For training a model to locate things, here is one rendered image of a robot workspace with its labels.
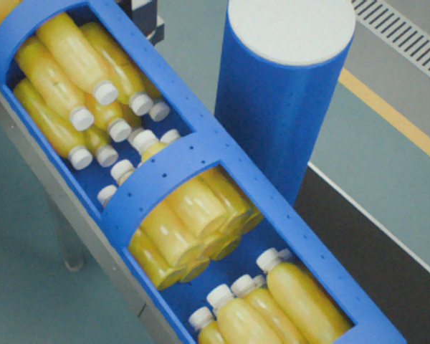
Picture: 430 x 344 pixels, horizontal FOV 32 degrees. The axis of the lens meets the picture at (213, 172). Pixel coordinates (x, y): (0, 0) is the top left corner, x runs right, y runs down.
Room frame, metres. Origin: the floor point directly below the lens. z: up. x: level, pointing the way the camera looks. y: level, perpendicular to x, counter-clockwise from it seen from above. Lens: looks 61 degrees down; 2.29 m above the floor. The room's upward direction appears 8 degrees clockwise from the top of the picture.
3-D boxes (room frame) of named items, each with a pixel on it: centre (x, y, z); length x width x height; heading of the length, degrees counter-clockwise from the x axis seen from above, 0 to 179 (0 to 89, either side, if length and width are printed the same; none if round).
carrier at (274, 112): (1.11, -0.12, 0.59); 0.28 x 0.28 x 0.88
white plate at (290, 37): (1.11, -0.12, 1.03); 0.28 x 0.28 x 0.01
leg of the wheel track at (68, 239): (0.86, 0.40, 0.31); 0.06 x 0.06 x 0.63; 44
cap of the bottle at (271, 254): (0.50, -0.11, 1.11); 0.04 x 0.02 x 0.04; 134
